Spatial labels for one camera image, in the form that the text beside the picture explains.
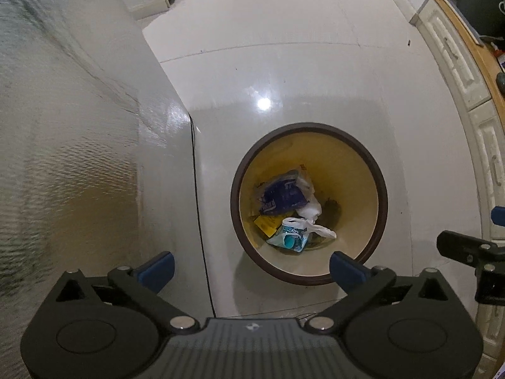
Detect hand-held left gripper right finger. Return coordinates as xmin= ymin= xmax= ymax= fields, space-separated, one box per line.
xmin=304 ymin=252 xmax=470 ymax=334

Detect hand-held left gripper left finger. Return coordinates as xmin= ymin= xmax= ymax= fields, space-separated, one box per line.
xmin=35 ymin=250 xmax=200 ymax=333

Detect teal white packet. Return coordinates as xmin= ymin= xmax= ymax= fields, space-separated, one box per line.
xmin=267 ymin=216 xmax=312 ymax=253

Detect yellow trash bin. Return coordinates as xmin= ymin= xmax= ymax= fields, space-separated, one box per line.
xmin=230 ymin=122 xmax=389 ymax=286

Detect blue wrapper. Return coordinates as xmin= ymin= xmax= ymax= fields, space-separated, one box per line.
xmin=257 ymin=171 xmax=307 ymax=217

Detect silver foil table cover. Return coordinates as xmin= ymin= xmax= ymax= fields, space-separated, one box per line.
xmin=0 ymin=0 xmax=216 ymax=324

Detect bear print dark cloth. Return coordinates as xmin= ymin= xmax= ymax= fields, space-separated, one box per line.
xmin=434 ymin=0 xmax=505 ymax=38

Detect black cable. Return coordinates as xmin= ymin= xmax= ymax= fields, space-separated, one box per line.
xmin=188 ymin=112 xmax=217 ymax=318

